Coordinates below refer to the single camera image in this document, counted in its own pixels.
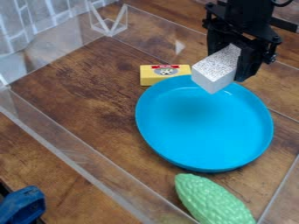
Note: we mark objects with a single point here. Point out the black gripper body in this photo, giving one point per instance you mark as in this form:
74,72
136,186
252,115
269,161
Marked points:
244,17

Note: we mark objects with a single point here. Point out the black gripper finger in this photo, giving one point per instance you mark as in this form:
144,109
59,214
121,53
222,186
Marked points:
252,58
220,39

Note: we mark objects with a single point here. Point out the white speckled foam block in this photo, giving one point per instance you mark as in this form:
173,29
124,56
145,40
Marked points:
214,72

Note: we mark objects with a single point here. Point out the blue round tray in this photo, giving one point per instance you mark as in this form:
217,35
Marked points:
205,132

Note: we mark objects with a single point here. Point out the yellow rectangular box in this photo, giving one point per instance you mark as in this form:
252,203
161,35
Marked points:
156,73

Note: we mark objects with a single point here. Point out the white grid curtain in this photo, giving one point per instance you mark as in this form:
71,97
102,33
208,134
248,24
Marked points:
27,17

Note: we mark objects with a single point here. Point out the green bitter gourd toy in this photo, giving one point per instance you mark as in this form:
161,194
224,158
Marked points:
210,203

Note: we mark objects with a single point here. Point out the clear acrylic enclosure wall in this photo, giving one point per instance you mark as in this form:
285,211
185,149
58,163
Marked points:
69,136

